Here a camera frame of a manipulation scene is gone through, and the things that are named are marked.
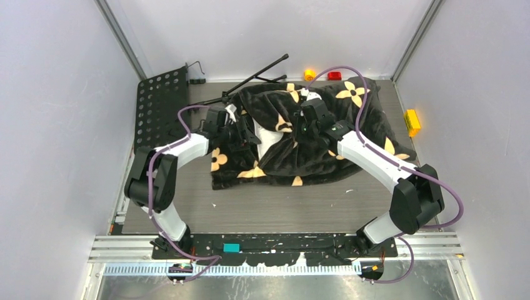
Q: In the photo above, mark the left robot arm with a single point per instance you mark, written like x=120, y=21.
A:
x=151, y=182

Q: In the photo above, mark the yellow round toy piece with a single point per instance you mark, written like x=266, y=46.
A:
x=309, y=75

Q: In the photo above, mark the yellow toy block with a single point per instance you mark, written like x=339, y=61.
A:
x=412, y=122

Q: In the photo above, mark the black perforated music stand tray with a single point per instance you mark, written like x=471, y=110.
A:
x=159, y=99

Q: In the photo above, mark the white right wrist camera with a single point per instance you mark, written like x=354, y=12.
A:
x=308, y=95

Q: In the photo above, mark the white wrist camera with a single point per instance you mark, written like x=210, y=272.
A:
x=231, y=110
x=308, y=95

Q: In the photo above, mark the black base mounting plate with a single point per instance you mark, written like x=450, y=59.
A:
x=274, y=250

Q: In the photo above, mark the teal block on base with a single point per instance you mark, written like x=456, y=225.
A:
x=231, y=248

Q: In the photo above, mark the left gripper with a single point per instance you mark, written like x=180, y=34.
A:
x=239, y=144

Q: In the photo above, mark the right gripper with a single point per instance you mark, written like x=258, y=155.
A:
x=302, y=119

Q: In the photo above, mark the black floral pillowcase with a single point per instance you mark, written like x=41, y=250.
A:
x=289, y=152

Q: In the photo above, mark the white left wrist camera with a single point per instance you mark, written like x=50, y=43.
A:
x=231, y=110

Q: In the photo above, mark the red toy block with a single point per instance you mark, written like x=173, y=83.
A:
x=334, y=76

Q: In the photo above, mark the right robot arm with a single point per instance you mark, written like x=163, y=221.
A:
x=416, y=198

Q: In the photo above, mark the white pillow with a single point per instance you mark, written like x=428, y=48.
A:
x=267, y=139

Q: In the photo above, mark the black folding tripod stand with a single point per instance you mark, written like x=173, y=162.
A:
x=257, y=76

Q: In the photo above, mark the aluminium rail frame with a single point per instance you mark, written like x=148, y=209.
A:
x=132, y=256

